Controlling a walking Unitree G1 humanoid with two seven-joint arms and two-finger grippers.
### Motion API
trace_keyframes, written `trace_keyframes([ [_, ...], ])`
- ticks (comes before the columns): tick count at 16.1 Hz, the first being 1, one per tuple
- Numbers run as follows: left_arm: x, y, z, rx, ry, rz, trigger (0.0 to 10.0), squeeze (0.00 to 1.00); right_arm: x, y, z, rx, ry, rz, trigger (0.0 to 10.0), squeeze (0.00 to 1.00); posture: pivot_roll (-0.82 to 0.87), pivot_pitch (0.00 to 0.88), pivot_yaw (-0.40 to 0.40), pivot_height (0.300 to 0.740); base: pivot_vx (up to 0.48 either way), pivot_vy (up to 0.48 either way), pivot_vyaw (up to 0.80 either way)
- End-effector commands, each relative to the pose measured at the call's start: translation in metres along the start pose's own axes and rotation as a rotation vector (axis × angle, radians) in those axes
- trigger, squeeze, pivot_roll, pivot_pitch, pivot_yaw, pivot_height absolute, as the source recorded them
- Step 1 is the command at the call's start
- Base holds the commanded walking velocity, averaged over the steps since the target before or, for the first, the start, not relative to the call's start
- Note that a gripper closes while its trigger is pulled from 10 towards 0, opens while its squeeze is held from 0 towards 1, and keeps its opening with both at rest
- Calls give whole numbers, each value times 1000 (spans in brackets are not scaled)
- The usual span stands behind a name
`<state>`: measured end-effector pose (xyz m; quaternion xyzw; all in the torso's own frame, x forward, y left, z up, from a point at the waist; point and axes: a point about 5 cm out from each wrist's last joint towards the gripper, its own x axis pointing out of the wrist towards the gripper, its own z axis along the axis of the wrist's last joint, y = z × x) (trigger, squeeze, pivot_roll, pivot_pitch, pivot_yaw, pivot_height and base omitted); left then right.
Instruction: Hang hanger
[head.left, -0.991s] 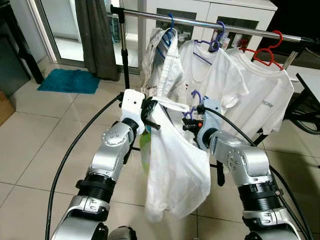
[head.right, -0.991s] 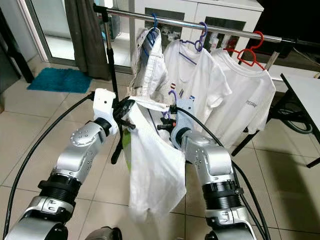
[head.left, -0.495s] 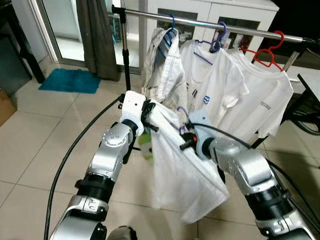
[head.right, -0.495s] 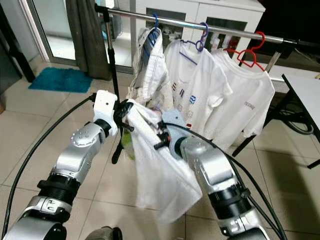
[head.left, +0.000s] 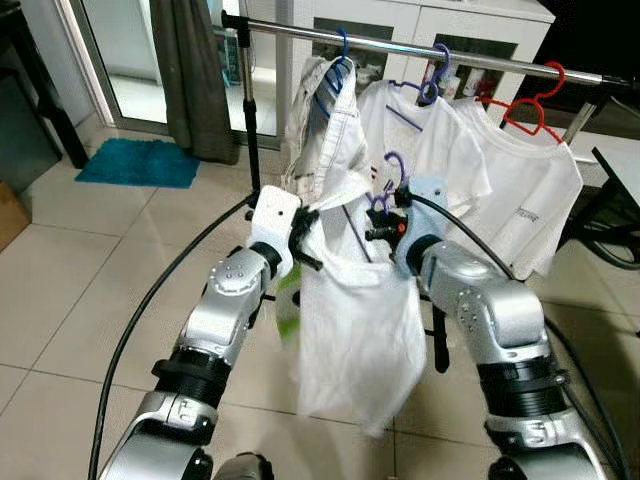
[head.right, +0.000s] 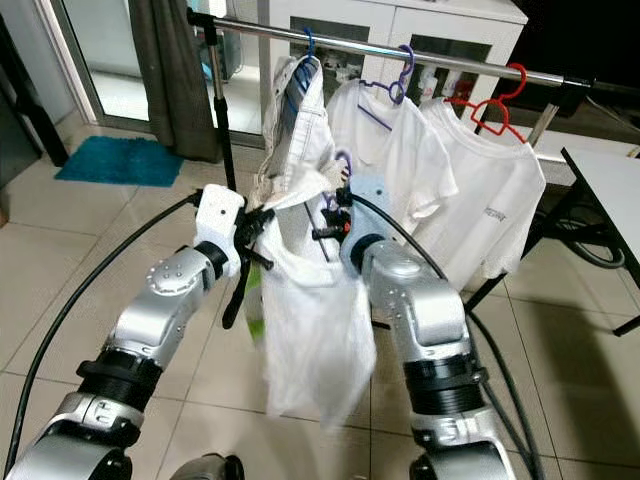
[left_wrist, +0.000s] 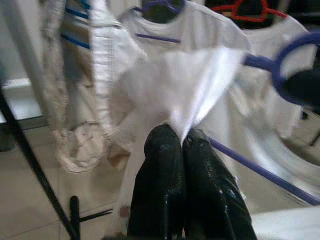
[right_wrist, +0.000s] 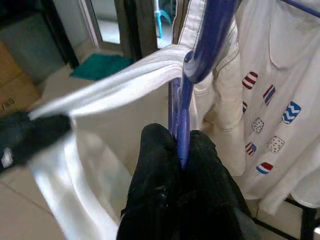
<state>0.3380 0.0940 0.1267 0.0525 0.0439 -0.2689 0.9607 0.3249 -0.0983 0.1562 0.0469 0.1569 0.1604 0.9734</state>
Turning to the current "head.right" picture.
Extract white shirt with green print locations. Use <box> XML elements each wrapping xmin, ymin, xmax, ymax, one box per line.
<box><xmin>245</xmin><ymin>165</ymin><xmax>379</xmax><ymax>431</ymax></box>

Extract blue plastic hanger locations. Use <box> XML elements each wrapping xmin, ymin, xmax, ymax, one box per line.
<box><xmin>282</xmin><ymin>28</ymin><xmax>321</xmax><ymax>116</ymax></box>

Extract red plastic hanger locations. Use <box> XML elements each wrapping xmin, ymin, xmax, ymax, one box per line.
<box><xmin>445</xmin><ymin>62</ymin><xmax>531</xmax><ymax>146</ymax></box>

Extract white denim shorts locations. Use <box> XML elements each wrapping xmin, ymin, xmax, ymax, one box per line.
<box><xmin>253</xmin><ymin>55</ymin><xmax>336</xmax><ymax>201</ymax></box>

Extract white t-shirt with flag prints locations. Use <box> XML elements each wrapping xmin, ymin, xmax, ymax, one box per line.
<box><xmin>325</xmin><ymin>78</ymin><xmax>456</xmax><ymax>241</ymax></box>

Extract white t-shirt small grey logo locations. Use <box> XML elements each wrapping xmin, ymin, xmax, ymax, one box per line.
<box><xmin>422</xmin><ymin>98</ymin><xmax>546</xmax><ymax>291</ymax></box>

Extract teal rug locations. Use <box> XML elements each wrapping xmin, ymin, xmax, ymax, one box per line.
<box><xmin>53</xmin><ymin>136</ymin><xmax>176</xmax><ymax>186</ymax></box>

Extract grey curtain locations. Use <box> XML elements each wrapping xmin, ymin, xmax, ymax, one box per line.
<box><xmin>128</xmin><ymin>0</ymin><xmax>221</xmax><ymax>163</ymax></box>

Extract white glass door cabinet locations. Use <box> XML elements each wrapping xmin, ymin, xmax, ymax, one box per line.
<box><xmin>265</xmin><ymin>0</ymin><xmax>531</xmax><ymax>101</ymax></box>

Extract white framed sliding glass door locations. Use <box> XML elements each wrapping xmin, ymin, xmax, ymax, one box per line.
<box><xmin>25</xmin><ymin>0</ymin><xmax>231</xmax><ymax>136</ymax></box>

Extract white table black legs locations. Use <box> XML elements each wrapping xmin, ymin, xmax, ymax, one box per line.
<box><xmin>560</xmin><ymin>148</ymin><xmax>640</xmax><ymax>336</ymax></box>

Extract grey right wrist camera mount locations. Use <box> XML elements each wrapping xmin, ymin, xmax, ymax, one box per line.
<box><xmin>340</xmin><ymin>175</ymin><xmax>391</xmax><ymax>271</ymax></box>

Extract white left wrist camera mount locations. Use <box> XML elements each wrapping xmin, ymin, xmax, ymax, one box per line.
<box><xmin>195</xmin><ymin>185</ymin><xmax>246</xmax><ymax>276</ymax></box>

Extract silver rail clothes rack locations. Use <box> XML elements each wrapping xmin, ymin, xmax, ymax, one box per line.
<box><xmin>188</xmin><ymin>8</ymin><xmax>599</xmax><ymax>196</ymax></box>

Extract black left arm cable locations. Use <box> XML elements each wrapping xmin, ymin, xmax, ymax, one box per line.
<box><xmin>3</xmin><ymin>192</ymin><xmax>201</xmax><ymax>480</ymax></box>

